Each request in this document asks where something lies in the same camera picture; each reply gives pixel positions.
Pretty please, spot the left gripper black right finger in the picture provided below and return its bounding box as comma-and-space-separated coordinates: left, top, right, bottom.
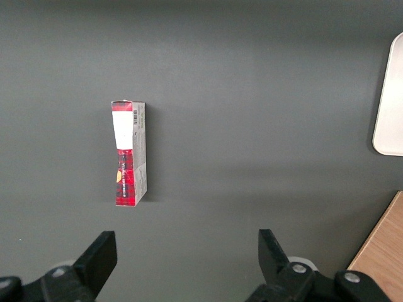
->
245, 229, 316, 302

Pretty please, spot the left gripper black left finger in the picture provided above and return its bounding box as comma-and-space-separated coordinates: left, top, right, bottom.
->
40, 231, 118, 302

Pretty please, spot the white rectangular tray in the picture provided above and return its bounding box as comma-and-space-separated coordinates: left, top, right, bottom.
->
372, 31, 403, 157

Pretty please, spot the red plaid cardboard box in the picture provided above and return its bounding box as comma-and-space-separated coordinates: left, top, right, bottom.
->
110, 99, 149, 209

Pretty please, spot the wooden board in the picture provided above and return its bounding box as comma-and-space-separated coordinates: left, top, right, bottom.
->
346, 190, 403, 302

